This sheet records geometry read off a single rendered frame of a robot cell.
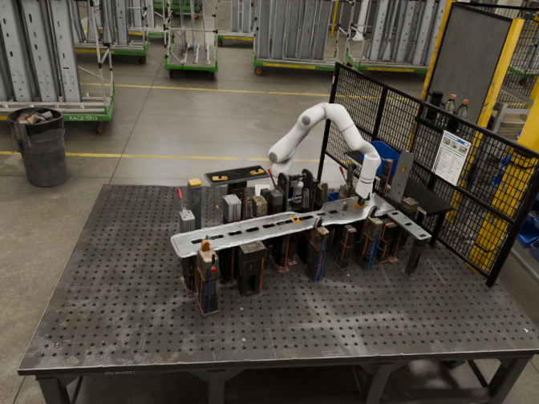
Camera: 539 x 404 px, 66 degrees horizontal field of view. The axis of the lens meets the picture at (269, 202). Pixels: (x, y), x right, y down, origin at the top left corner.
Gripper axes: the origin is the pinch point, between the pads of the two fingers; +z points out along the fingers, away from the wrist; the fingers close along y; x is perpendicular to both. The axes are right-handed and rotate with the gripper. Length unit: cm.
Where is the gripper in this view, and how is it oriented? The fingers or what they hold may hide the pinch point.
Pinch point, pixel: (361, 201)
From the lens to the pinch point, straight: 264.2
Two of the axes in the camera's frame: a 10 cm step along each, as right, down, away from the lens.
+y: 4.4, 5.1, -7.4
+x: 8.9, -1.7, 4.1
